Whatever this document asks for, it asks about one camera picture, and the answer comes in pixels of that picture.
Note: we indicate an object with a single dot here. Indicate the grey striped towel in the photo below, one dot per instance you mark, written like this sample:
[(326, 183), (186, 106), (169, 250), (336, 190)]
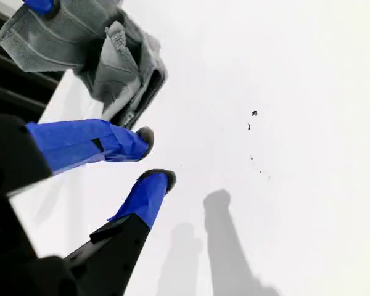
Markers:
[(49, 46)]

